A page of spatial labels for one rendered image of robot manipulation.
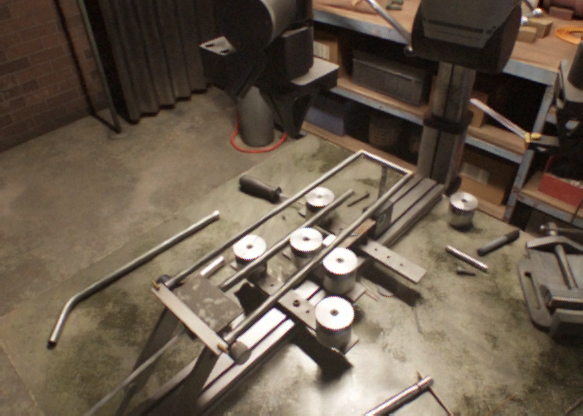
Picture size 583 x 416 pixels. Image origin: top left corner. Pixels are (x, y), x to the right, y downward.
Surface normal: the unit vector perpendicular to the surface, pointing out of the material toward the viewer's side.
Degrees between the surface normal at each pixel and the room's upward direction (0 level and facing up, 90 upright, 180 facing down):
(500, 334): 0
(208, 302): 0
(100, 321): 0
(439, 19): 90
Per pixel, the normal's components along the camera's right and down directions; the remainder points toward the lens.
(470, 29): -0.60, 0.52
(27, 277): -0.04, -0.77
